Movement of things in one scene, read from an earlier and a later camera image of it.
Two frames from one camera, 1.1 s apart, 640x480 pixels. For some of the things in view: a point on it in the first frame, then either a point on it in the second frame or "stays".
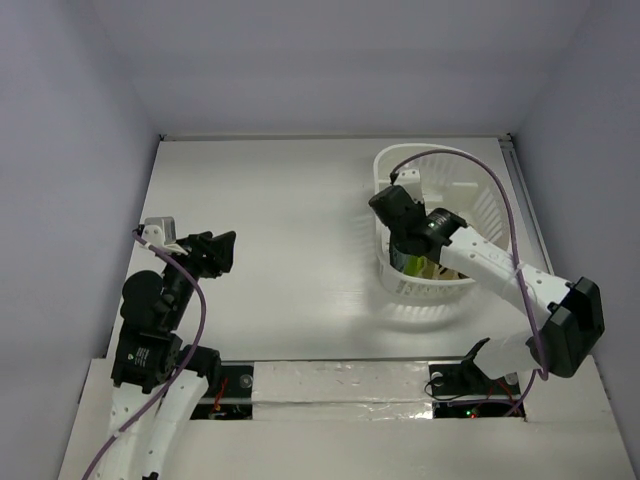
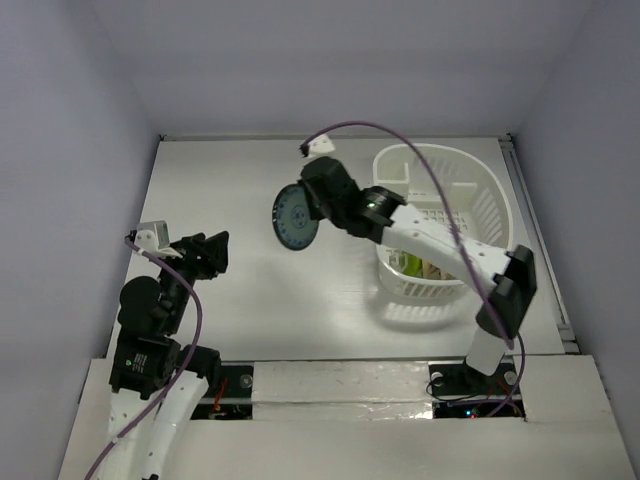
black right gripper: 401,248 -> 314,195
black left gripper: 214,254 stays
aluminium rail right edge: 507,142 stays
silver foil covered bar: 341,390 stays
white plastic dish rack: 449,178 stays
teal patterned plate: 398,260 -> 292,218
